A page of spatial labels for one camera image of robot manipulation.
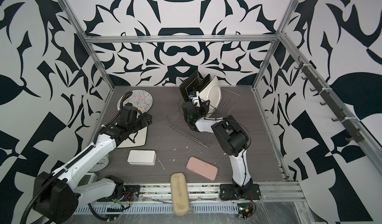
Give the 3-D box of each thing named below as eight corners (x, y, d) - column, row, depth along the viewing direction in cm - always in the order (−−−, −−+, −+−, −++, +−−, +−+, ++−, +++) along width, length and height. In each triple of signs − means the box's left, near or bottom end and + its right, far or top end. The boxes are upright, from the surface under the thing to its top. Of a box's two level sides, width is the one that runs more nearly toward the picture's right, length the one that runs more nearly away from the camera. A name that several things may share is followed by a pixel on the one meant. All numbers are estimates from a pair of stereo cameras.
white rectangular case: (128, 165, 83) (126, 163, 80) (131, 152, 88) (129, 150, 85) (155, 165, 83) (154, 163, 80) (157, 152, 88) (156, 150, 85)
